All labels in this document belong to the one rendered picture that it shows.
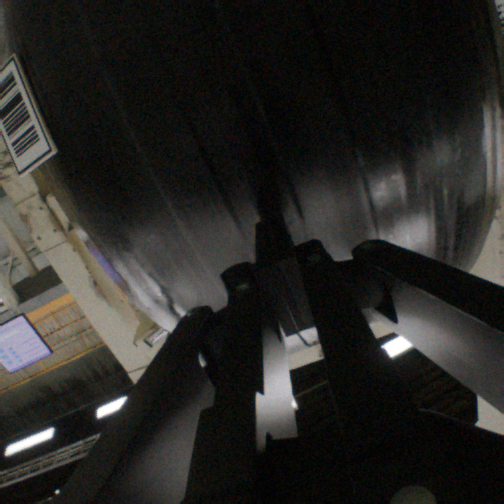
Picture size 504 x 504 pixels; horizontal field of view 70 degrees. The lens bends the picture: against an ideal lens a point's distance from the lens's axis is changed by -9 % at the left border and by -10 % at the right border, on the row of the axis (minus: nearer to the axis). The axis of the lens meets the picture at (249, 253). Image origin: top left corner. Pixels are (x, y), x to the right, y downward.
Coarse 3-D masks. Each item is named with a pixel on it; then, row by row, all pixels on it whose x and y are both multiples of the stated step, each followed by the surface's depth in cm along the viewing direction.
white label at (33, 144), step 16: (16, 64) 18; (0, 80) 19; (16, 80) 19; (0, 96) 20; (16, 96) 19; (32, 96) 19; (0, 112) 20; (16, 112) 20; (32, 112) 19; (0, 128) 21; (16, 128) 20; (32, 128) 20; (16, 144) 21; (32, 144) 20; (48, 144) 20; (16, 160) 21; (32, 160) 20
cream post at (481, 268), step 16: (496, 224) 46; (496, 240) 47; (480, 256) 54; (496, 256) 48; (480, 272) 56; (496, 272) 50; (480, 400) 75; (480, 416) 78; (496, 416) 67; (496, 432) 69
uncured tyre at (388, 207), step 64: (0, 0) 19; (64, 0) 17; (128, 0) 17; (192, 0) 17; (256, 0) 17; (320, 0) 17; (384, 0) 16; (448, 0) 17; (0, 64) 22; (64, 64) 18; (128, 64) 17; (192, 64) 18; (256, 64) 18; (320, 64) 18; (384, 64) 18; (448, 64) 18; (64, 128) 19; (128, 128) 19; (192, 128) 19; (256, 128) 19; (320, 128) 19; (384, 128) 19; (448, 128) 19; (64, 192) 22; (128, 192) 20; (192, 192) 20; (256, 192) 20; (320, 192) 21; (384, 192) 21; (448, 192) 22; (128, 256) 23; (192, 256) 22; (448, 256) 26
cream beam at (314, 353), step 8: (376, 328) 84; (384, 328) 84; (376, 336) 85; (296, 352) 85; (304, 352) 85; (312, 352) 85; (320, 352) 86; (288, 360) 86; (296, 360) 86; (304, 360) 86; (312, 360) 87
